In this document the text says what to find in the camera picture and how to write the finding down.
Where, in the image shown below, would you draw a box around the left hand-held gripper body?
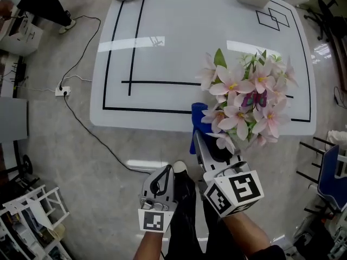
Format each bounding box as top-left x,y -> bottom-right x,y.
137,196 -> 179,233

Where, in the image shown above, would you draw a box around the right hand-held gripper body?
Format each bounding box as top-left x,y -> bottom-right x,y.
198,160 -> 265,219

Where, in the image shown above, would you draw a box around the blue cloth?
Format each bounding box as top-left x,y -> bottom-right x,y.
188,102 -> 210,155

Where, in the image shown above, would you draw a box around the pink flower bouquet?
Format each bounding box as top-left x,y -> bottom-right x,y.
195,48 -> 299,156

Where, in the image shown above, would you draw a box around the person's left forearm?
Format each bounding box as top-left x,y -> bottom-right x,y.
132,230 -> 171,260

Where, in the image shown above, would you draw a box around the person's right forearm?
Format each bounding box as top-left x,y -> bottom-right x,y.
220,212 -> 272,260

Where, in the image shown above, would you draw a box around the person's white shoe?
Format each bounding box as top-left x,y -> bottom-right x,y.
172,160 -> 189,174

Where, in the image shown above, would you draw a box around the person's black trousers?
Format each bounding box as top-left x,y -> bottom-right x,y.
164,169 -> 210,260

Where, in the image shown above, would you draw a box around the person's black top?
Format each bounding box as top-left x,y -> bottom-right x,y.
254,243 -> 288,260

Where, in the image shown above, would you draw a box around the blue chair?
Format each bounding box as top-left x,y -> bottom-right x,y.
296,136 -> 347,214

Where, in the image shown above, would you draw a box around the beige bucket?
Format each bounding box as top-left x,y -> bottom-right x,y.
44,223 -> 66,240

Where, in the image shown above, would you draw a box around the white shelf rack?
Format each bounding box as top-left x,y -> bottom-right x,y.
0,184 -> 70,260

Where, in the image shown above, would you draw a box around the black wheeled stand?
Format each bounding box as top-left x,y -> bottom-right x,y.
0,141 -> 42,190

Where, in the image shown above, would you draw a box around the white power strip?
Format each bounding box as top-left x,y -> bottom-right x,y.
54,86 -> 72,98

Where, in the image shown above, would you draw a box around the grey panel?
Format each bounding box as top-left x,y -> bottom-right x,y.
0,96 -> 29,144

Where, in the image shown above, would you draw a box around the black office chair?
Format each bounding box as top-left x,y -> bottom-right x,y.
303,0 -> 343,42

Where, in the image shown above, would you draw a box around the black router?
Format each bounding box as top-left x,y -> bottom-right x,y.
11,55 -> 28,89

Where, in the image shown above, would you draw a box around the white drawer cabinet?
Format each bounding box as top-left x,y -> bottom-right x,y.
0,14 -> 44,57

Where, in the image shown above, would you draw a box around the black floor cable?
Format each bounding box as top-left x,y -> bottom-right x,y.
57,15 -> 102,90
63,94 -> 153,174

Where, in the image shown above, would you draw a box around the white floor cable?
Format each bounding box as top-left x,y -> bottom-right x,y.
15,74 -> 93,93

